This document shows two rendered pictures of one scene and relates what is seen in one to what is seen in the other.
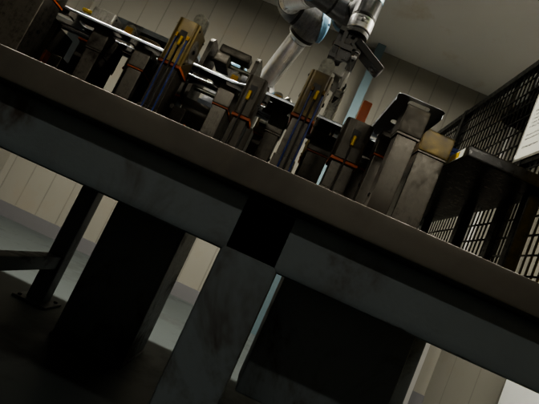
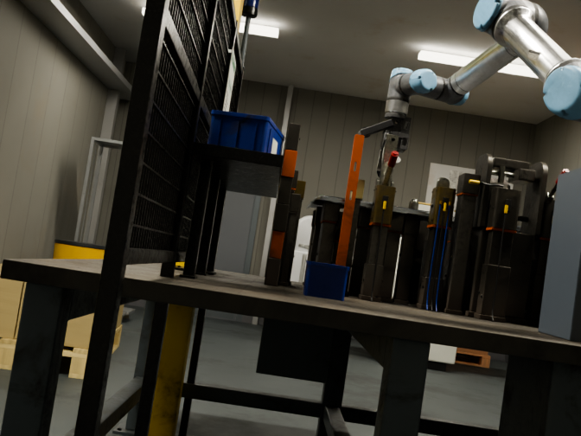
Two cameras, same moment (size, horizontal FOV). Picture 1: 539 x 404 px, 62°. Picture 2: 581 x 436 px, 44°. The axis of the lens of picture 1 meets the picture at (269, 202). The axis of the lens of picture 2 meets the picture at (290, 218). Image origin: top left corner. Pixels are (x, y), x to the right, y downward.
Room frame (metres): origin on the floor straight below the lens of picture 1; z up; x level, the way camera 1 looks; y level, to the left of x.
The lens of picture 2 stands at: (3.60, -0.45, 0.78)
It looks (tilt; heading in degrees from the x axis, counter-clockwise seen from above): 3 degrees up; 177
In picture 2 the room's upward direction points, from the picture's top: 9 degrees clockwise
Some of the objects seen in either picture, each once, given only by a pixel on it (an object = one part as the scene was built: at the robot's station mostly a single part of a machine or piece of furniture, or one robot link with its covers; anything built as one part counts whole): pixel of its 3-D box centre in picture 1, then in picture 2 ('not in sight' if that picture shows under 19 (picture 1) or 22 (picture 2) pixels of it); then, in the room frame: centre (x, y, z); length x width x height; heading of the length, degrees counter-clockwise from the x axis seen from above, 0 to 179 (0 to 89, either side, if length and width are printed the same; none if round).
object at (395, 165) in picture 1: (389, 175); (314, 248); (0.86, -0.19, 0.84); 0.05 x 0.05 x 0.29; 88
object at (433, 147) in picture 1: (409, 200); (286, 232); (1.11, -0.32, 0.88); 0.08 x 0.08 x 0.36; 88
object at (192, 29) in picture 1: (161, 86); not in sight; (1.07, 0.36, 0.87); 0.12 x 0.07 x 0.35; 178
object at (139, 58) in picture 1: (127, 100); not in sight; (1.26, 0.49, 0.84); 0.12 x 0.05 x 0.29; 178
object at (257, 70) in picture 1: (207, 117); (501, 238); (1.46, 0.31, 0.94); 0.18 x 0.13 x 0.49; 88
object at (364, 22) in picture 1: (359, 27); (396, 109); (1.24, -0.03, 1.33); 0.08 x 0.08 x 0.05
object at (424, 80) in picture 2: (346, 14); (422, 83); (1.33, 0.03, 1.41); 0.11 x 0.11 x 0.08; 22
